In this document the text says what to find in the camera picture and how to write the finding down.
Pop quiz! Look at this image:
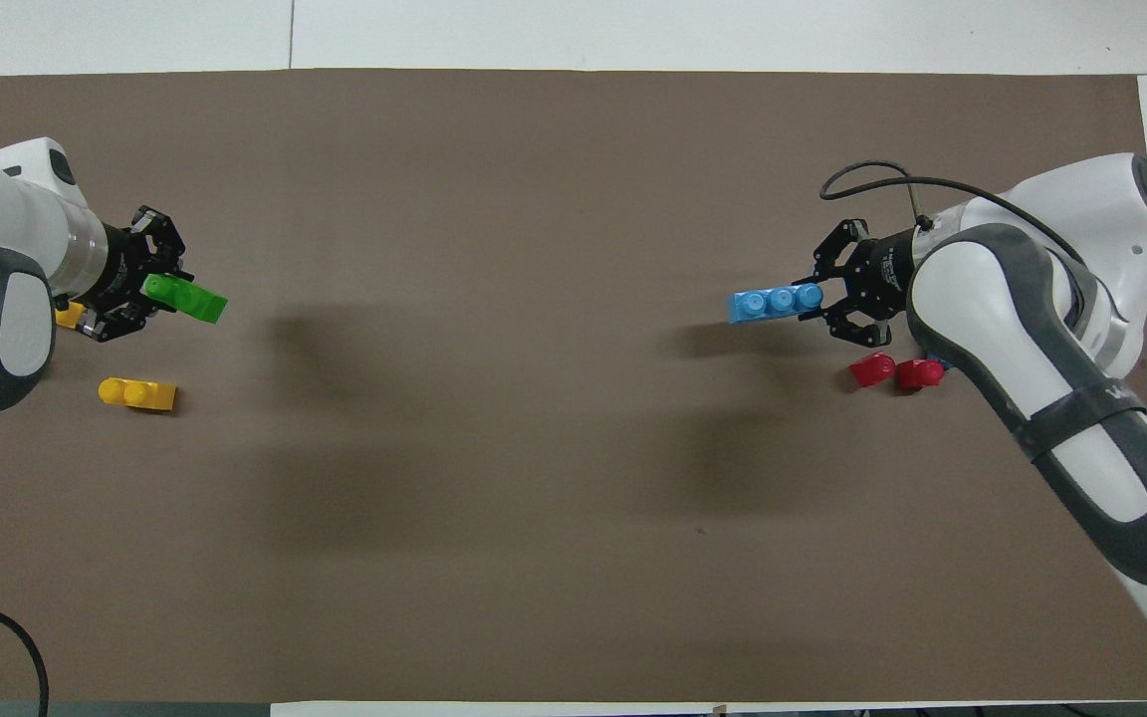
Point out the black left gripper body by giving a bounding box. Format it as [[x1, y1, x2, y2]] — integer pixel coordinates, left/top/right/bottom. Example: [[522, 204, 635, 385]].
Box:
[[84, 225, 150, 314]]

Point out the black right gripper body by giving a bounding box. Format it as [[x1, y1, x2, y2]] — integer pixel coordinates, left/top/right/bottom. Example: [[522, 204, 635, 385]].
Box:
[[857, 229, 925, 320]]

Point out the green two-stud block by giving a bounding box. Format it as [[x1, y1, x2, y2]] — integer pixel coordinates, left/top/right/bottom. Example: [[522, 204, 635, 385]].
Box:
[[141, 274, 229, 326]]

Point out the red single-stud block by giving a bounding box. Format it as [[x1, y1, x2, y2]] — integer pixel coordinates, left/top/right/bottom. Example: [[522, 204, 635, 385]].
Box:
[[847, 351, 897, 388], [895, 358, 945, 393]]

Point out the brown table mat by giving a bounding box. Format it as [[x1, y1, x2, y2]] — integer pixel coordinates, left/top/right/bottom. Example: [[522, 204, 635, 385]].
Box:
[[0, 68, 1147, 704]]

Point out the black printed velcro strap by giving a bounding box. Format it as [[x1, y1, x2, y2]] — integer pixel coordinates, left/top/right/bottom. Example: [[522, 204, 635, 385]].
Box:
[[1015, 383, 1147, 467]]

